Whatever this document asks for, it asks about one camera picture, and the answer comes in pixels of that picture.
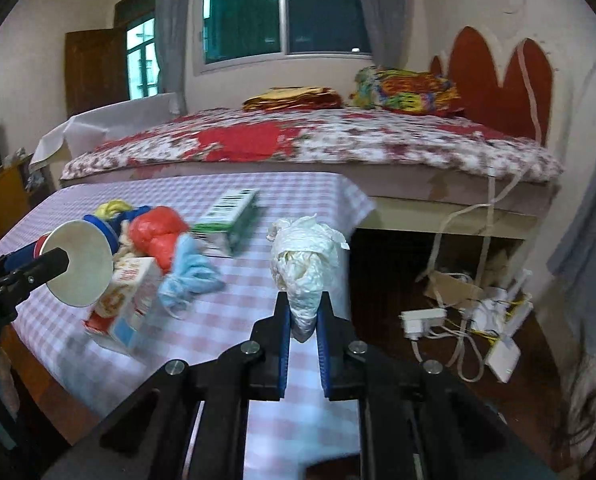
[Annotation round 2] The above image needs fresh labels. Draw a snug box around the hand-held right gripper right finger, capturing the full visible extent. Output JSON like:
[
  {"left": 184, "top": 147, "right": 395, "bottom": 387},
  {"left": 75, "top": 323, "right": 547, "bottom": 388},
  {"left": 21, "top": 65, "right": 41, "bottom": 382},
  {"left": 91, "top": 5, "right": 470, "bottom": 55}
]
[{"left": 317, "top": 294, "right": 554, "bottom": 480}]

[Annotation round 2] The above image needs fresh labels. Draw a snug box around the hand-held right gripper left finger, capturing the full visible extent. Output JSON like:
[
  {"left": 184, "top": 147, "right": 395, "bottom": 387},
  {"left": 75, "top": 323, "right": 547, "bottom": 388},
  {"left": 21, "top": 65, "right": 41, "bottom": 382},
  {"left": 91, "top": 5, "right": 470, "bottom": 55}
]
[{"left": 42, "top": 291, "right": 293, "bottom": 480}]

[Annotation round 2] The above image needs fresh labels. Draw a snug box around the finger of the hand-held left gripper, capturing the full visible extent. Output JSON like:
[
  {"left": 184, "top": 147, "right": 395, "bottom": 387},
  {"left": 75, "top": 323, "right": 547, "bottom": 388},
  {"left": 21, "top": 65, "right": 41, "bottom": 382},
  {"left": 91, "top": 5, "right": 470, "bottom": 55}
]
[{"left": 0, "top": 242, "right": 71, "bottom": 311}]

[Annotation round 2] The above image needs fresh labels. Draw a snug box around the white paper cup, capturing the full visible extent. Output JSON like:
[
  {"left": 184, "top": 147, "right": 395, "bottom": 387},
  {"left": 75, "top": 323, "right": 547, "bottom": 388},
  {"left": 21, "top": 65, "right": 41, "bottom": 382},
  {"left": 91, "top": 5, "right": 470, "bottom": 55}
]
[{"left": 40, "top": 220, "right": 114, "bottom": 307}]

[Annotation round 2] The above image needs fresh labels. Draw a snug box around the white plastic bag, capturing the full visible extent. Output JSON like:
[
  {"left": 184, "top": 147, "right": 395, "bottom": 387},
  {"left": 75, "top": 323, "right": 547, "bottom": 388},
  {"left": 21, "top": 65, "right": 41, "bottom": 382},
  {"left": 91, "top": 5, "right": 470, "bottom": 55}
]
[{"left": 267, "top": 215, "right": 351, "bottom": 343}]

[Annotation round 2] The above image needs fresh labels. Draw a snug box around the beige cloth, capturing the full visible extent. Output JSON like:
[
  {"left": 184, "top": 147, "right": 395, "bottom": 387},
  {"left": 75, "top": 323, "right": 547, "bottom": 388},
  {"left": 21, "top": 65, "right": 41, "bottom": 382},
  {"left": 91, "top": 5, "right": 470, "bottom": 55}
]
[{"left": 114, "top": 219, "right": 146, "bottom": 272}]

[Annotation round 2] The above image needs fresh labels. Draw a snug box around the yellow towel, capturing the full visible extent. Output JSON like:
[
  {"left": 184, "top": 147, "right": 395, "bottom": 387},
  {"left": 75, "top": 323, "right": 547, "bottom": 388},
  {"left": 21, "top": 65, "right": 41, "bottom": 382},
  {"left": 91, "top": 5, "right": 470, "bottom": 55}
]
[{"left": 94, "top": 200, "right": 134, "bottom": 224}]

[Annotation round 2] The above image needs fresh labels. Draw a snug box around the pink checkered tablecloth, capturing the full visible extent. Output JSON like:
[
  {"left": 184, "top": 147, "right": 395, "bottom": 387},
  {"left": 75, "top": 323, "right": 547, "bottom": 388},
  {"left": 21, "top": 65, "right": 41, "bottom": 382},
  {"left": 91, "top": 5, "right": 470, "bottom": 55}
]
[{"left": 0, "top": 172, "right": 379, "bottom": 480}]

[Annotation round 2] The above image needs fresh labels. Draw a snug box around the wooden cabinet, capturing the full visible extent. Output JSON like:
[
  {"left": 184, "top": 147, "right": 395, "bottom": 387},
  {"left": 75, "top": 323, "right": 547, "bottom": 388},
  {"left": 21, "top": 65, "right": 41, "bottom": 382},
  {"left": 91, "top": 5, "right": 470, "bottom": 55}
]
[{"left": 0, "top": 157, "right": 34, "bottom": 267}]

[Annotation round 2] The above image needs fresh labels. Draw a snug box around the white power strip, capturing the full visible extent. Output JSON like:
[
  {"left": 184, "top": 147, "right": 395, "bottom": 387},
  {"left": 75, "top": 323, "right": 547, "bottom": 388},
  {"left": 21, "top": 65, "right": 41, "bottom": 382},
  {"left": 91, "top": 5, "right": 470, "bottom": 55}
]
[{"left": 400, "top": 307, "right": 449, "bottom": 342}]

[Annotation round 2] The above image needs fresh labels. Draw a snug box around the red plastic bag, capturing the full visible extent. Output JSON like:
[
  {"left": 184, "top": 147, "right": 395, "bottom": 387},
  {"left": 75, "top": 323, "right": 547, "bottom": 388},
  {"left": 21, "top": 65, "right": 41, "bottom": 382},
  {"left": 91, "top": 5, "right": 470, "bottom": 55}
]
[{"left": 129, "top": 206, "right": 191, "bottom": 277}]

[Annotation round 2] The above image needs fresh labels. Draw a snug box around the light blue cloth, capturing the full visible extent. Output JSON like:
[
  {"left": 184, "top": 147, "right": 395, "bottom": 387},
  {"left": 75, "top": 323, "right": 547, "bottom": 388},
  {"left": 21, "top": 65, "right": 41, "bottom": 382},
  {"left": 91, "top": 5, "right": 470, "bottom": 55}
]
[{"left": 157, "top": 235, "right": 226, "bottom": 320}]

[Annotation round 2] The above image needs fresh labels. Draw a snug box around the cardboard piece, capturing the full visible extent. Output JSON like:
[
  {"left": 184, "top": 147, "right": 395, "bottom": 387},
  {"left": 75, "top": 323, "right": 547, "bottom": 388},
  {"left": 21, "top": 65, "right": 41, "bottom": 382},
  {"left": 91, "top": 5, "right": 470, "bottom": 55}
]
[{"left": 417, "top": 250, "right": 510, "bottom": 312}]

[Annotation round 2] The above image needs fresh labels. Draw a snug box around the green white carton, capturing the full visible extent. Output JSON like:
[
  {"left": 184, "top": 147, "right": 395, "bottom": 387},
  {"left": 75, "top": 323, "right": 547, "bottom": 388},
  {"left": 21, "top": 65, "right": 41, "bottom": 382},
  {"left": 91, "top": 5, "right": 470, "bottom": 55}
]
[{"left": 190, "top": 189, "right": 261, "bottom": 257}]

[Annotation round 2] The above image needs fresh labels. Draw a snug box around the white cloth cover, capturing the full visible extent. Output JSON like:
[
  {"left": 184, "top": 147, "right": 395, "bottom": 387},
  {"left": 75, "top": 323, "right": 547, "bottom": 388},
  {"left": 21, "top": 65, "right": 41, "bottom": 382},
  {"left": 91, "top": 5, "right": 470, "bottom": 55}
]
[{"left": 30, "top": 92, "right": 179, "bottom": 172}]

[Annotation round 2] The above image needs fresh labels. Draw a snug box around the bed with floral cover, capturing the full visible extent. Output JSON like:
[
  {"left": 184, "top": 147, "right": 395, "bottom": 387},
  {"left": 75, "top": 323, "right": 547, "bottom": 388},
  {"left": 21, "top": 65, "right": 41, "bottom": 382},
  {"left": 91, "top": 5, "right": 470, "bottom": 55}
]
[{"left": 60, "top": 160, "right": 561, "bottom": 242}]

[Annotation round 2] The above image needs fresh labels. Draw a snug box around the white router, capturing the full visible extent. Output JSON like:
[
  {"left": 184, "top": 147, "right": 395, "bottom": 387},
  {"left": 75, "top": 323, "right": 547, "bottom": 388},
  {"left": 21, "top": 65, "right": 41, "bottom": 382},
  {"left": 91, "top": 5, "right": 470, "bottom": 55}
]
[{"left": 484, "top": 266, "right": 535, "bottom": 384}]

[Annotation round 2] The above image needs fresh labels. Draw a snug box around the wooden door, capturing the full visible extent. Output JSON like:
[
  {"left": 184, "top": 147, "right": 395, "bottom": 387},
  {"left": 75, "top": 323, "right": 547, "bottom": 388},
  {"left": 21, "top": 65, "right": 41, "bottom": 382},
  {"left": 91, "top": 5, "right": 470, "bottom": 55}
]
[{"left": 64, "top": 27, "right": 130, "bottom": 117}]

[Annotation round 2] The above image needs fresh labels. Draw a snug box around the bed with floral sheet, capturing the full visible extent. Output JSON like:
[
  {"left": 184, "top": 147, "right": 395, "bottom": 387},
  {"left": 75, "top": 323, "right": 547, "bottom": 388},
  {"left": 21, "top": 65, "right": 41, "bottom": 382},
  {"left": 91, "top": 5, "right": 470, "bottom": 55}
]
[{"left": 60, "top": 107, "right": 565, "bottom": 183}]

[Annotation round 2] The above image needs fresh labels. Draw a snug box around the green framed window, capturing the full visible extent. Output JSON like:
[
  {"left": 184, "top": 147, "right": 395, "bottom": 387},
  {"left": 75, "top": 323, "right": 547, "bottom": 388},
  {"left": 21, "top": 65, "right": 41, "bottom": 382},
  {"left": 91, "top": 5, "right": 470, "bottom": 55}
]
[{"left": 114, "top": 0, "right": 161, "bottom": 102}]

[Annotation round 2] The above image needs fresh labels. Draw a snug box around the folded yellow red blanket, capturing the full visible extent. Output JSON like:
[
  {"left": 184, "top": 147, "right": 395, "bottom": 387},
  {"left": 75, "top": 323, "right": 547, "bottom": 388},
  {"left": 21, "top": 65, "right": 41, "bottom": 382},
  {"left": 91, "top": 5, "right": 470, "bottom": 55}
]
[{"left": 242, "top": 87, "right": 343, "bottom": 112}]

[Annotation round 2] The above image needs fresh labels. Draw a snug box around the grey window curtain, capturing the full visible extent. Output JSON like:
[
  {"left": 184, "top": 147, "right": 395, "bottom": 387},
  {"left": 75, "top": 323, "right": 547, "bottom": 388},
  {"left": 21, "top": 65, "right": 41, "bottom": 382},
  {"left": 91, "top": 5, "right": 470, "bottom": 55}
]
[
  {"left": 353, "top": 0, "right": 431, "bottom": 69},
  {"left": 156, "top": 0, "right": 199, "bottom": 116}
]

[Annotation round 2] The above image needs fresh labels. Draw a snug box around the colourful floral pillow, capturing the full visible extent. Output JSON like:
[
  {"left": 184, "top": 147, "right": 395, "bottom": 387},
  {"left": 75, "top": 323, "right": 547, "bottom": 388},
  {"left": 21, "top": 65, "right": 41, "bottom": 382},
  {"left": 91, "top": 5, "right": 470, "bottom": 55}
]
[{"left": 349, "top": 66, "right": 467, "bottom": 117}]

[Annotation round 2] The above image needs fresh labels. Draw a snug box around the blue grey hanging curtain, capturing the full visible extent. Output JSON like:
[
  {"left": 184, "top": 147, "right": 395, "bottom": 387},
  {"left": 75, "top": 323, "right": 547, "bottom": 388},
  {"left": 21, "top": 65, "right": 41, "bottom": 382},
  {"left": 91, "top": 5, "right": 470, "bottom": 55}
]
[{"left": 547, "top": 170, "right": 596, "bottom": 322}]

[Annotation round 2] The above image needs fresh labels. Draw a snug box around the red white headboard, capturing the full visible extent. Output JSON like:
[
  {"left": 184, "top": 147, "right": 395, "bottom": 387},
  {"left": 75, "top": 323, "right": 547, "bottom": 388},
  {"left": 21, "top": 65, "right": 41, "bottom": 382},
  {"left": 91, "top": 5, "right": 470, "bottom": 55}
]
[{"left": 429, "top": 25, "right": 555, "bottom": 150}]

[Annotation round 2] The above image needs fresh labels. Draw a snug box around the large window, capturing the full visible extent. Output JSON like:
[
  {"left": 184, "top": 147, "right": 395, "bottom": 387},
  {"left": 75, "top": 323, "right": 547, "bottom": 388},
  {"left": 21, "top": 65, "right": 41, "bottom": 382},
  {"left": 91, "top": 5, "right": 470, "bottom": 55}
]
[{"left": 193, "top": 0, "right": 375, "bottom": 77}]

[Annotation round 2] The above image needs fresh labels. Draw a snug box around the white power strip cable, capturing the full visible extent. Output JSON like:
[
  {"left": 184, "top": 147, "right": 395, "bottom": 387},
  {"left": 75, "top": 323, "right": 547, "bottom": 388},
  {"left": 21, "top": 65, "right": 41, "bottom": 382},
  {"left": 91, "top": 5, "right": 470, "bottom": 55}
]
[{"left": 409, "top": 320, "right": 486, "bottom": 385}]

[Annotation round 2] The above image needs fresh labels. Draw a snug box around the white flat cable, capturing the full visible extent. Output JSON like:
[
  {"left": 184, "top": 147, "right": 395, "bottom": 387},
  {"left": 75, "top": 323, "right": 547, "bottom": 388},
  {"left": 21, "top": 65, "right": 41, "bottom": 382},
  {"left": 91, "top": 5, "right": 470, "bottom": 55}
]
[{"left": 416, "top": 42, "right": 547, "bottom": 283}]

